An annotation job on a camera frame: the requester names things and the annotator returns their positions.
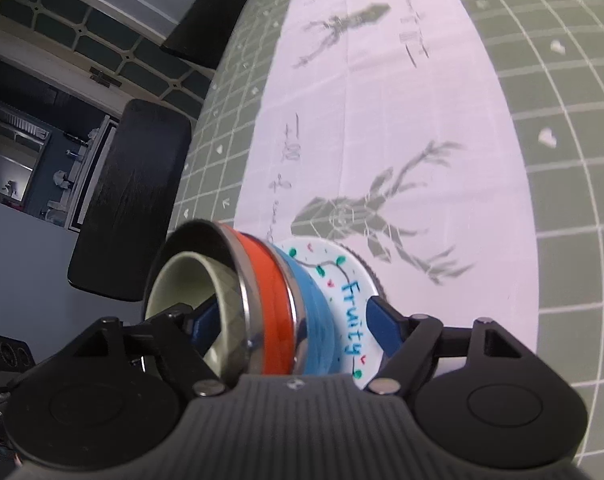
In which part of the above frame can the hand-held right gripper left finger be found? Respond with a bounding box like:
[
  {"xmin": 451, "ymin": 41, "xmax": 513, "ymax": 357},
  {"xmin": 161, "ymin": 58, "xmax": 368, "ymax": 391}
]
[{"xmin": 84, "ymin": 301, "xmax": 230, "ymax": 397}]

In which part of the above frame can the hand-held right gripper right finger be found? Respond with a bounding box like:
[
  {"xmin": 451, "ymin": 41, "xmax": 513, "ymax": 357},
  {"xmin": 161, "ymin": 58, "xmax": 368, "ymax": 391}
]
[{"xmin": 364, "ymin": 296, "xmax": 525, "ymax": 395}]

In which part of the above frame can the green ceramic bowl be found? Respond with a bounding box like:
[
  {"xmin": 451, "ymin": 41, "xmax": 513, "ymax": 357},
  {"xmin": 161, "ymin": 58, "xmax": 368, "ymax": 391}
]
[{"xmin": 144, "ymin": 252, "xmax": 248, "ymax": 378}]

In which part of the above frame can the blue steel-lined bowl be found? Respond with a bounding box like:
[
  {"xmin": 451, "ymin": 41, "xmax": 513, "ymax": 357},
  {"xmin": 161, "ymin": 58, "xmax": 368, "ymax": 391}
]
[{"xmin": 272, "ymin": 242, "xmax": 343, "ymax": 376}]

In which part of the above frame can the white painted fruit plate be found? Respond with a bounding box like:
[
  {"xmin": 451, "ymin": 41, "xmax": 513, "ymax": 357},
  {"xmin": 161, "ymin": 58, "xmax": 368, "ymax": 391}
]
[{"xmin": 272, "ymin": 237, "xmax": 383, "ymax": 391}]

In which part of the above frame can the orange steel-lined bowl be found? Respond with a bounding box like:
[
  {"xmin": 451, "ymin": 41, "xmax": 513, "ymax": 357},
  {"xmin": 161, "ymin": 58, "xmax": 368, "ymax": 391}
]
[{"xmin": 142, "ymin": 219, "xmax": 303, "ymax": 376}]

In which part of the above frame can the black chair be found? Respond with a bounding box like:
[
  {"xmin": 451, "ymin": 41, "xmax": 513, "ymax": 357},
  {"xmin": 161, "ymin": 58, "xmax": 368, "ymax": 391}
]
[
  {"xmin": 160, "ymin": 0, "xmax": 255, "ymax": 68},
  {"xmin": 67, "ymin": 99, "xmax": 193, "ymax": 303}
]

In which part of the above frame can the glass panel door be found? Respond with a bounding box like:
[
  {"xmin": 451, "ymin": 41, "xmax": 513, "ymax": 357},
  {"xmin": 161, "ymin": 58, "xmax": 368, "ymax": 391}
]
[{"xmin": 0, "ymin": 0, "xmax": 218, "ymax": 121}]

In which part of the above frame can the dark door handle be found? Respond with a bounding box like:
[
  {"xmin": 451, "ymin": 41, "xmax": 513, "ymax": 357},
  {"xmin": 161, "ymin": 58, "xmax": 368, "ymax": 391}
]
[{"xmin": 89, "ymin": 67, "xmax": 123, "ymax": 88}]

